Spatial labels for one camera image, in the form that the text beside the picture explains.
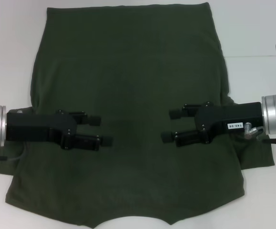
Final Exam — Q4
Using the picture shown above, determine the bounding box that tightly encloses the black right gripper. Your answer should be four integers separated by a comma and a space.
161, 102, 264, 147

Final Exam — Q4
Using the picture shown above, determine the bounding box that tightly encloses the dark green t-shirt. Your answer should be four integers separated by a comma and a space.
0, 1, 276, 229

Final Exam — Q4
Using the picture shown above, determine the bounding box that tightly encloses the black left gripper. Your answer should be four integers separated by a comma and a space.
6, 109, 113, 152

